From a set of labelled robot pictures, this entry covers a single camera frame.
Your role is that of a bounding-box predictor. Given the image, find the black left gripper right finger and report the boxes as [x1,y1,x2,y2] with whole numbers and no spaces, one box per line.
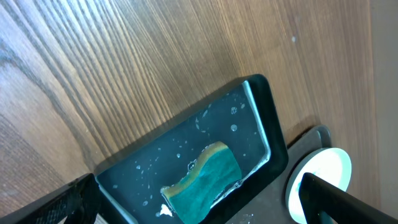
[298,172,397,224]

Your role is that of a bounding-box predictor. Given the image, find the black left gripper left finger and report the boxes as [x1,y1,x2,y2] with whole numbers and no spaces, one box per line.
[1,174,101,223]

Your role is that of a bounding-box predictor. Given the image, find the white plate blue stain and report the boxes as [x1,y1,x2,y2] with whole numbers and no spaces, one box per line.
[285,147,352,223]

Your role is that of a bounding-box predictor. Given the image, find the green yellow sponge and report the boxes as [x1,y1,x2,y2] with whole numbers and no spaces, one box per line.
[160,141,242,224]

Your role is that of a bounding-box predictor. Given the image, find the brown serving tray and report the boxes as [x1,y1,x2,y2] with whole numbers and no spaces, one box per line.
[228,125,332,224]

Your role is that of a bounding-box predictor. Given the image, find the black water basin tray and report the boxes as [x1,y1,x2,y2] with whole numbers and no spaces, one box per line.
[96,74,288,223]

